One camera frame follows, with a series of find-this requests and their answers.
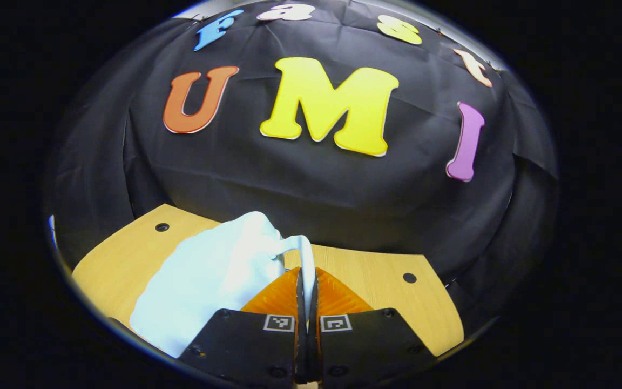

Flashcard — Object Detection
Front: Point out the black backdrop cloth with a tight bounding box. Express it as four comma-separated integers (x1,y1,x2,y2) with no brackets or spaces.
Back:
44,0,560,336

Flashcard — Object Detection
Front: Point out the small pale grey suitcase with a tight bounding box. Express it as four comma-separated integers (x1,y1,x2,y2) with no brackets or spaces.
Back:
129,211,317,359

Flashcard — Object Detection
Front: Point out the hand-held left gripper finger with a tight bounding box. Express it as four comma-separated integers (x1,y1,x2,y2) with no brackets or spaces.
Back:
308,266,437,384
178,266,309,384

